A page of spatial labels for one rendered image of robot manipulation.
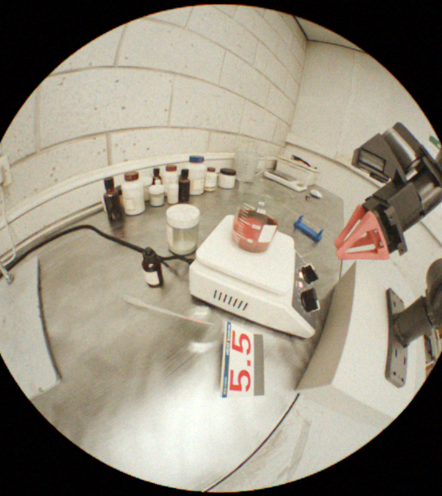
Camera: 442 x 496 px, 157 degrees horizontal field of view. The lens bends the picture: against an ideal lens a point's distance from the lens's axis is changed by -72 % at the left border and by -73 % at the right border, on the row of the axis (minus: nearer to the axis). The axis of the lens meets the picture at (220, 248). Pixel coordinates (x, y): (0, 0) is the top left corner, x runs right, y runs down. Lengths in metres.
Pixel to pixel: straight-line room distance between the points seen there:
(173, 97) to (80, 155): 0.37
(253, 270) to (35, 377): 0.35
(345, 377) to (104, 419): 0.28
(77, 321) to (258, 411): 0.28
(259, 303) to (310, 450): 0.24
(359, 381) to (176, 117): 0.79
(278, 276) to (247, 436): 0.21
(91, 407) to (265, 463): 0.22
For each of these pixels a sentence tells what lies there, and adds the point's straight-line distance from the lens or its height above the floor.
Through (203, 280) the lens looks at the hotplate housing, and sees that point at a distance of 0.20.
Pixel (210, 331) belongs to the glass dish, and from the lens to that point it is 0.23.
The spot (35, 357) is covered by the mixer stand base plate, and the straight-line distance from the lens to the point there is 0.32.
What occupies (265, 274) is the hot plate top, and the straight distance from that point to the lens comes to 0.18.
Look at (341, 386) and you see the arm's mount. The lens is 0.21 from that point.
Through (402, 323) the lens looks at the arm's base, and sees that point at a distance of 0.33.
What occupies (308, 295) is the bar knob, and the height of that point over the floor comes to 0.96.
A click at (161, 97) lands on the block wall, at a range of 0.65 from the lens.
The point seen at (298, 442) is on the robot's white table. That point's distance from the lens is 0.27.
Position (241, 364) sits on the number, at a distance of 0.20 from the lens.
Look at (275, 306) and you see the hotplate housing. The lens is 0.20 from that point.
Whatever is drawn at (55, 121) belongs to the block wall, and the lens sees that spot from 0.57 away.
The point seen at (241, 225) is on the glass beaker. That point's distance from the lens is 0.18.
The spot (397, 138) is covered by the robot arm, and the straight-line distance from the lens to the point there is 0.29.
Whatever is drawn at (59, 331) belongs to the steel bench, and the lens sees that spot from 0.31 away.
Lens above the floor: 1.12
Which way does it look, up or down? 40 degrees down
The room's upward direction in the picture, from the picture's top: 11 degrees clockwise
